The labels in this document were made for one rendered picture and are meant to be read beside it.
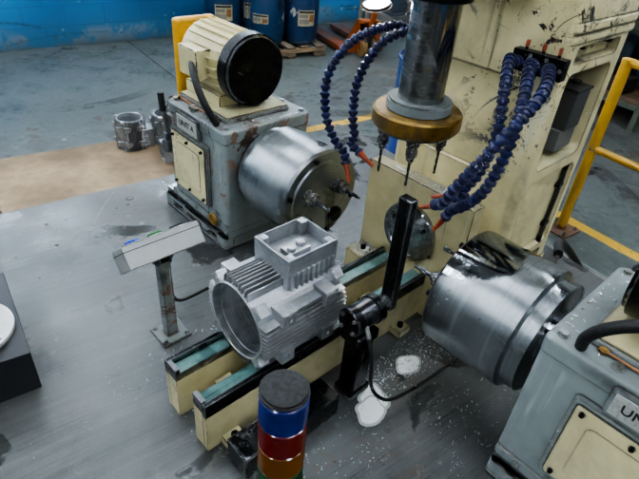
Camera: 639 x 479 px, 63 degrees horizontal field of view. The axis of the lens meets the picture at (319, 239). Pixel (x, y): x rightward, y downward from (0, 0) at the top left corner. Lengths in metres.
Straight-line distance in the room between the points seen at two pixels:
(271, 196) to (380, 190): 0.27
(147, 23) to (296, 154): 5.54
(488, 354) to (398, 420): 0.27
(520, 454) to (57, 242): 1.27
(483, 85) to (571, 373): 0.64
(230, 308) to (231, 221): 0.45
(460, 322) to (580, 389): 0.22
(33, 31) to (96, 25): 0.62
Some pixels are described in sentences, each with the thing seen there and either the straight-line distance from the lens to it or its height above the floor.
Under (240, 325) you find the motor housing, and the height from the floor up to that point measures 0.95.
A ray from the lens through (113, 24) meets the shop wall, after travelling 6.60.
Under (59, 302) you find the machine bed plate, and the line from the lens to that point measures 1.43.
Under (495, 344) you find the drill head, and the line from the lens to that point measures 0.96.
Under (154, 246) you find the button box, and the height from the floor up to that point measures 1.07.
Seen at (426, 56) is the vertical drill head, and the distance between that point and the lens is 1.02.
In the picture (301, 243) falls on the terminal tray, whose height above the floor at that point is 1.13.
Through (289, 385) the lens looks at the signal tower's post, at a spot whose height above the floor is 1.22.
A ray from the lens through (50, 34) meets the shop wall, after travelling 6.47.
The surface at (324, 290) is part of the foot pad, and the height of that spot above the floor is 1.08.
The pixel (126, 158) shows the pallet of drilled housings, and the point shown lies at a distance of 3.54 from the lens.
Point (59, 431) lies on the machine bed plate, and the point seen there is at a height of 0.80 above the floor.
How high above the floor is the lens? 1.70
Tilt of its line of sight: 35 degrees down
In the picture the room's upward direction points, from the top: 5 degrees clockwise
